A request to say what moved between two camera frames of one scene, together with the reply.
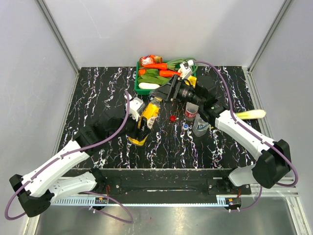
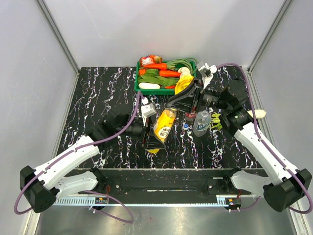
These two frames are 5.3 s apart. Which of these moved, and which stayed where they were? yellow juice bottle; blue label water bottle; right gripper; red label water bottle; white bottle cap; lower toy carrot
Moved: right gripper; yellow juice bottle
Stayed: lower toy carrot; red label water bottle; blue label water bottle; white bottle cap
